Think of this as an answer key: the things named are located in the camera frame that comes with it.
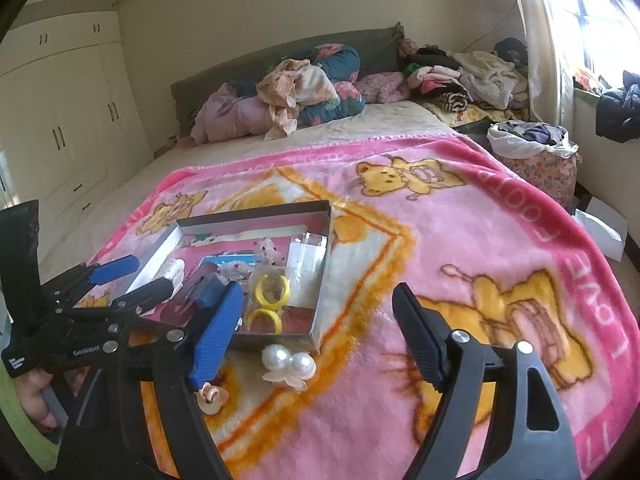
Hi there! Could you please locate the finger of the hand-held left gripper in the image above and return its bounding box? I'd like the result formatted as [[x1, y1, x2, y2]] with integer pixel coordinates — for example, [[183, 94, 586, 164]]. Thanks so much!
[[65, 276, 177, 327], [50, 255, 141, 307]]

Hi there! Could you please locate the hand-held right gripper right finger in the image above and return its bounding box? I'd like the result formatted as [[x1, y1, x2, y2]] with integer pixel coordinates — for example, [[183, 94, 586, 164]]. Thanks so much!
[[391, 282, 583, 480]]

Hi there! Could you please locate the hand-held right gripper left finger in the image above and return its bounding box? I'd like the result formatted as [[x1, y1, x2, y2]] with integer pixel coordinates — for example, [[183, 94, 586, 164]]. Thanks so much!
[[55, 280, 246, 480]]

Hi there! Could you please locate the dark maroon claw hair clip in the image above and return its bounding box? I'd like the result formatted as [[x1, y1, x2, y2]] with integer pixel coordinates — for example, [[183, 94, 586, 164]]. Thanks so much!
[[162, 261, 223, 329]]

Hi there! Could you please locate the clear plastic jewelry bag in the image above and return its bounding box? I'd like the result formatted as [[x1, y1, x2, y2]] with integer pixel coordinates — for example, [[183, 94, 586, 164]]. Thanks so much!
[[241, 264, 297, 337], [286, 231, 329, 309]]

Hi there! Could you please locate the grey cardboard box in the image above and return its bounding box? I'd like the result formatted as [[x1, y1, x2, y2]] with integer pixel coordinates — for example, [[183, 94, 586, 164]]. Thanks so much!
[[122, 200, 334, 354]]

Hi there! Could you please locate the person's left hand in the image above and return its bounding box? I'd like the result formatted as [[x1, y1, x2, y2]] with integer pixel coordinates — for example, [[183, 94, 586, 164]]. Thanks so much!
[[14, 367, 60, 432]]

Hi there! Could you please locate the white pink hair bow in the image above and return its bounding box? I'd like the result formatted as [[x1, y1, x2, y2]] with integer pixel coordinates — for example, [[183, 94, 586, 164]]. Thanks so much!
[[152, 256, 187, 287]]

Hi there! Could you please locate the small pink hair clip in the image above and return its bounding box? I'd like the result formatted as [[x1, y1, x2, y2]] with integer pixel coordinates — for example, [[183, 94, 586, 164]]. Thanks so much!
[[196, 381, 231, 416]]

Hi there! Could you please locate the white pearl hair clip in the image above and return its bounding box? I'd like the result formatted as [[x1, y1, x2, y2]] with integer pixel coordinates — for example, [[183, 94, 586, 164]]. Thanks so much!
[[261, 344, 317, 392]]

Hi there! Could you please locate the pink polka dot scrunchie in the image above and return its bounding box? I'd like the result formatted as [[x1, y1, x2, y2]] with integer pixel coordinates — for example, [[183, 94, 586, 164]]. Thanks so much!
[[254, 236, 292, 267]]

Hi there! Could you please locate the pink bear printed blanket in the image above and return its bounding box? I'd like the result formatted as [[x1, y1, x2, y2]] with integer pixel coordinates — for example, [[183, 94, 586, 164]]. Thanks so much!
[[37, 135, 629, 480]]

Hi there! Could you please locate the cream wardrobe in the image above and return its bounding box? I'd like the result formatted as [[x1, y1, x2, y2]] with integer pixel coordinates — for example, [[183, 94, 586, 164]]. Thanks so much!
[[0, 0, 157, 222]]

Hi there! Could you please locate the beige bed sheet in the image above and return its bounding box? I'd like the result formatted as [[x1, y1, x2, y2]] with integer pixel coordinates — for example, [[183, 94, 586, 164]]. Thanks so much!
[[40, 99, 463, 273]]

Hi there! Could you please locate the pink duvet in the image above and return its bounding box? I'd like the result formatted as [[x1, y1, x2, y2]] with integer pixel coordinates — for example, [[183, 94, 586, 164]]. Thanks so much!
[[190, 81, 282, 145]]

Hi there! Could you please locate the floral laundry basket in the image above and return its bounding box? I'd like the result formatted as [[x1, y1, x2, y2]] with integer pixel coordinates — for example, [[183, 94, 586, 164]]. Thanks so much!
[[486, 120, 584, 207]]

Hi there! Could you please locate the white paper box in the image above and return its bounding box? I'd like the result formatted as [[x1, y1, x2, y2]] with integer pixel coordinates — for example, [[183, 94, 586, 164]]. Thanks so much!
[[574, 196, 629, 262]]

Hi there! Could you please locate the peach patterned cloth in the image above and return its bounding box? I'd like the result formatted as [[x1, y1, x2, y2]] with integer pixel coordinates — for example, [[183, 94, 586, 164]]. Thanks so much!
[[256, 58, 342, 142]]

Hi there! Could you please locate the pink floral cloth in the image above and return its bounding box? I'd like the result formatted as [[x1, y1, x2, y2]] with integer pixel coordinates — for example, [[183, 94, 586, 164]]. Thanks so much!
[[356, 70, 407, 105]]

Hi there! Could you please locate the pile of mixed clothes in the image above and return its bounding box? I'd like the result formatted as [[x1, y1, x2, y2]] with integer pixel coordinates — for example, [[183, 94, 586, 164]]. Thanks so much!
[[399, 36, 532, 127]]

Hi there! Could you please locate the dark teal floral quilt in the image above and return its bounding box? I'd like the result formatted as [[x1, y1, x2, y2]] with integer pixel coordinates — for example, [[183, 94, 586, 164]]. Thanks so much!
[[272, 43, 367, 125]]

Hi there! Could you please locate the dark jacket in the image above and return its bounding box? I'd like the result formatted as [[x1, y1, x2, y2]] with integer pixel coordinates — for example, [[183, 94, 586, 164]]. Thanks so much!
[[594, 81, 640, 142]]

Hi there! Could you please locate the cream curtain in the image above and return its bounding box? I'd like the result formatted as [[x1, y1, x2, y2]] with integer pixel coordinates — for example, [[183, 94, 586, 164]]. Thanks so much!
[[509, 0, 577, 132]]

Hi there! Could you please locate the window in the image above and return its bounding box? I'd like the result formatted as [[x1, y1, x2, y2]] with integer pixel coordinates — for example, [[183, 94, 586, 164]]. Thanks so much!
[[565, 0, 640, 92]]

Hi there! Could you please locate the yellow ring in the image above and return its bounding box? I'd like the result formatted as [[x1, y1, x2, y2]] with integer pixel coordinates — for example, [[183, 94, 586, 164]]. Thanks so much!
[[254, 271, 293, 307], [244, 308, 284, 336]]

